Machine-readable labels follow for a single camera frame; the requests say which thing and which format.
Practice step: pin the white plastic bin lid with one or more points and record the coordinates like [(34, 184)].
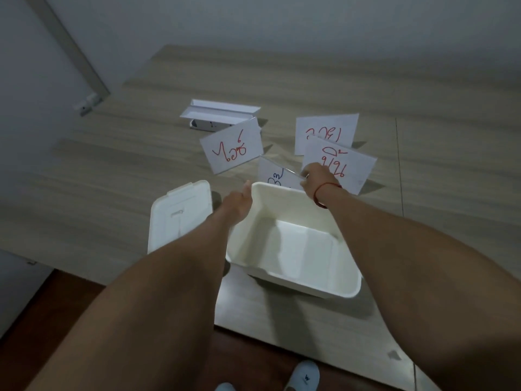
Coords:
[(179, 215)]

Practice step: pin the paper card with red writing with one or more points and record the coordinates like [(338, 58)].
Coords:
[(325, 128), (232, 146), (346, 162)]

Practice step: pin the white plastic bin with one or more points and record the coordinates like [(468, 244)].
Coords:
[(293, 248)]

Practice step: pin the person's right fingers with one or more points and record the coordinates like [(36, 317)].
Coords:
[(307, 181)]

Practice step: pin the person's left hand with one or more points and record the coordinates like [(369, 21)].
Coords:
[(235, 209)]

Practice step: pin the person's white right shoe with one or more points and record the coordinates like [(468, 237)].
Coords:
[(303, 376)]

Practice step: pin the grey wall trim strip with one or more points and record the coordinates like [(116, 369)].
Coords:
[(69, 44)]

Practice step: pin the person's left forearm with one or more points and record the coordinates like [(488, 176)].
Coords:
[(163, 297)]

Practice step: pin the person's white left shoe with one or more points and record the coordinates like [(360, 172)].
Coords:
[(224, 387)]

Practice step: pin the white wall socket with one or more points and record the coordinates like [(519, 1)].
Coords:
[(87, 103)]

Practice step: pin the person's left fingers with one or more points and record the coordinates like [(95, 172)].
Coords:
[(247, 187)]

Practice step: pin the person's white shoe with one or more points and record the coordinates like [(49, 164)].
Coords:
[(224, 387), (303, 376)]

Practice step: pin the white folded paper stand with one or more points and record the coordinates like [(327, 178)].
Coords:
[(219, 111)]

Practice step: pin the person's right forearm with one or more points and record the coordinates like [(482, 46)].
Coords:
[(419, 280)]

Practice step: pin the paper card with blue writing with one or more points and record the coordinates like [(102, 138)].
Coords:
[(276, 175)]

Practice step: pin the person's right hand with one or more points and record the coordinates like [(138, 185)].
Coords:
[(323, 177)]

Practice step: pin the white power strip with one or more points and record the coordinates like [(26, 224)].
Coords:
[(207, 126)]

